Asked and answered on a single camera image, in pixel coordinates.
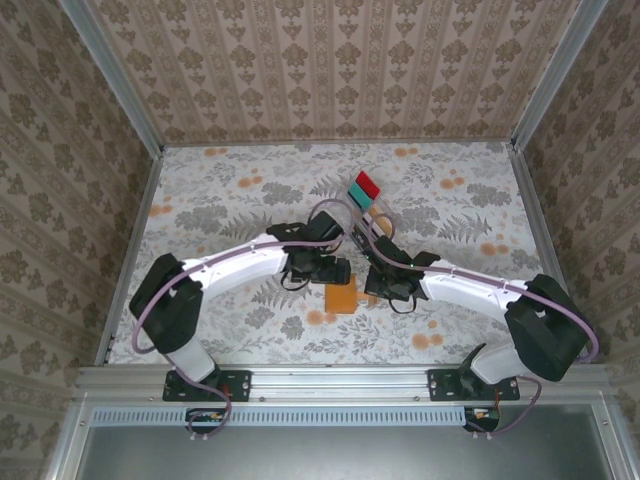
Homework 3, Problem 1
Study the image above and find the aluminium mounting rail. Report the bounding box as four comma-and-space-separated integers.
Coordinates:
74, 363, 615, 404

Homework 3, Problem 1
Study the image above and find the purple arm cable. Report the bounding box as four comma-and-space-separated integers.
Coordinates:
130, 198, 351, 442
366, 213, 600, 441

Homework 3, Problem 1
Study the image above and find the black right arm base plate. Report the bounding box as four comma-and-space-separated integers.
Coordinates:
427, 368, 521, 403

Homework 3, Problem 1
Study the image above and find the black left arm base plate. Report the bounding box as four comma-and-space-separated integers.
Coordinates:
162, 368, 252, 403

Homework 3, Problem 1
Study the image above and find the floral patterned table mat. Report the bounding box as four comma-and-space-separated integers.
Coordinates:
107, 141, 574, 366

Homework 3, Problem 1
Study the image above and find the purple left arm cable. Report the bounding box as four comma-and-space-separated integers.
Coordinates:
130, 198, 351, 442

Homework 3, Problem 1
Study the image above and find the red card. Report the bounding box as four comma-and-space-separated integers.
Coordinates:
354, 170, 382, 199

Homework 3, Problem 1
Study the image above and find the clear acrylic card stand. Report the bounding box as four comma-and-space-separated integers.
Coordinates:
346, 170, 395, 252

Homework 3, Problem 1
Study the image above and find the grey metal panel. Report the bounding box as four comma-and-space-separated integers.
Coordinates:
74, 422, 616, 480

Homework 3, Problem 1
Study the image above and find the black VIP card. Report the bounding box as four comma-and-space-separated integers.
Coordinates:
349, 225, 374, 252

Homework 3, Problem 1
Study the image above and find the aluminium side rail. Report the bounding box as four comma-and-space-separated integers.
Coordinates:
507, 142, 594, 365
94, 149, 165, 366

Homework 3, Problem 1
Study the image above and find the aluminium frame post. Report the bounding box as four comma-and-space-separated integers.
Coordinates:
57, 0, 165, 155
510, 0, 611, 151

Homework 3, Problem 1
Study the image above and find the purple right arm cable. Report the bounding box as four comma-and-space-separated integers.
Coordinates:
366, 213, 600, 441

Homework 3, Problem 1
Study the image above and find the black controller board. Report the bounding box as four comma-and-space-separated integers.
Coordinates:
462, 405, 502, 434
184, 407, 234, 435

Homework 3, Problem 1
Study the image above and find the teal card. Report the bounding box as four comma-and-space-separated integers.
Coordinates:
346, 179, 374, 209

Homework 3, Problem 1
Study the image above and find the white slotted cable duct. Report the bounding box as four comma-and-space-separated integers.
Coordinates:
92, 405, 467, 427

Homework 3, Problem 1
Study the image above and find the orange leather card holder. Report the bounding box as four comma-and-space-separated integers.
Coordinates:
323, 274, 380, 315

